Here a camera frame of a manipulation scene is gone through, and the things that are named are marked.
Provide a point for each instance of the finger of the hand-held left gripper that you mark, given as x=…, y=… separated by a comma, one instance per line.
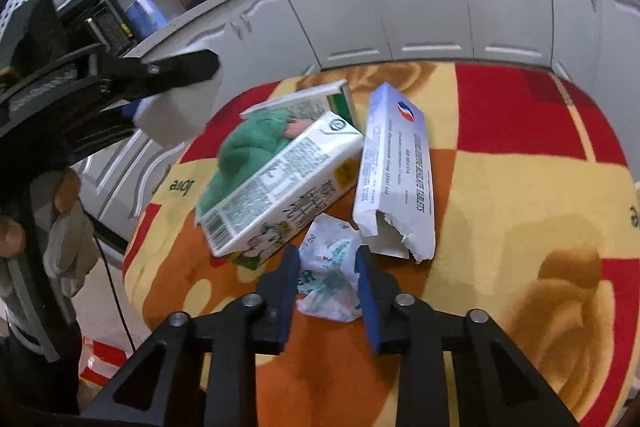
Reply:
x=170, y=69
x=117, y=122

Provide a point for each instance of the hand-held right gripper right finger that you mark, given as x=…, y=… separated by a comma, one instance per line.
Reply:
x=367, y=302

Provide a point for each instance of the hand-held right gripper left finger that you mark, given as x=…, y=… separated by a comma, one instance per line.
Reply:
x=285, y=307

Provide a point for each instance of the white plastic wrapper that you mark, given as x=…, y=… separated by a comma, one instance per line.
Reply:
x=330, y=277

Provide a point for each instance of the person's left hand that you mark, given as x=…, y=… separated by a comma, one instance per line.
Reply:
x=70, y=237

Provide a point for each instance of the blue white water pitcher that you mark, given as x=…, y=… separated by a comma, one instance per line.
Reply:
x=145, y=17

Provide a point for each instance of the black microwave oven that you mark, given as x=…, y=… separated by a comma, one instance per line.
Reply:
x=107, y=32

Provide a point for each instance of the green fuzzy cloth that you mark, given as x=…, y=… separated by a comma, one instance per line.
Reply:
x=245, y=157

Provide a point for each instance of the white green milk carton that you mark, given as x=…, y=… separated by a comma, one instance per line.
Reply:
x=290, y=182

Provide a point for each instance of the white medicine box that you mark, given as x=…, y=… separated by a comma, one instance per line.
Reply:
x=395, y=167

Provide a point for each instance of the open white green box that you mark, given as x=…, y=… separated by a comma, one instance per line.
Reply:
x=305, y=99

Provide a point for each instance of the printed blanket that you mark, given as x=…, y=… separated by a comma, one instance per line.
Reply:
x=500, y=207

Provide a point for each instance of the red striped cloth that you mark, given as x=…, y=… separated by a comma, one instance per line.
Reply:
x=102, y=359

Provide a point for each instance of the row of white cabinet doors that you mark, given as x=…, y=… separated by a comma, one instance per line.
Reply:
x=425, y=7

